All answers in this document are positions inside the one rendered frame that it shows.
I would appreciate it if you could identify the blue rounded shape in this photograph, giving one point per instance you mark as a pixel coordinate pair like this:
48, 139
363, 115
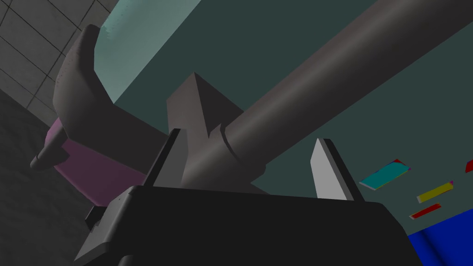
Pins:
447, 242

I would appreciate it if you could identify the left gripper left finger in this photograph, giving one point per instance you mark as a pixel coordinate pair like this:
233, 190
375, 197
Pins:
172, 162

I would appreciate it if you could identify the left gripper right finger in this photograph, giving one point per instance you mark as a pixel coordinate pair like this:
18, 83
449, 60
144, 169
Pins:
327, 177

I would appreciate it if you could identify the red flat magnet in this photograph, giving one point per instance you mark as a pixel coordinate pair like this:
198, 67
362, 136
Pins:
425, 211
470, 166

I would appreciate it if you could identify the yellow flat magnet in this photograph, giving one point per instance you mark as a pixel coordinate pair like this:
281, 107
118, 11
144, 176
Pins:
436, 192

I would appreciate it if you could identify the teal flat magnet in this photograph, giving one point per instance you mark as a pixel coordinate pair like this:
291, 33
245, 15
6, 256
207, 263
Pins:
386, 174

